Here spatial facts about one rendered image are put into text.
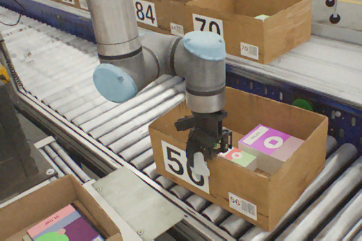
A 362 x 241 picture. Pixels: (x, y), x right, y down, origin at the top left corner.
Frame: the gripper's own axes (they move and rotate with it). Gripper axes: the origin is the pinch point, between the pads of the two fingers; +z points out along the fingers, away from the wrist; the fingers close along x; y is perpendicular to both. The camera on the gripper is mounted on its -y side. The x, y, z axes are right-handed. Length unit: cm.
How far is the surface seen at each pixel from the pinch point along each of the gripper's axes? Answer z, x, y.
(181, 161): -0.9, -1.2, -6.4
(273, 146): -0.6, 21.5, 6.5
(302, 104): -3.6, 43.4, 1.2
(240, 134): 5.4, 27.6, -10.5
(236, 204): 4.8, 1.0, 11.0
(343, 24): 53, 311, -121
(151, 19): -15, 50, -82
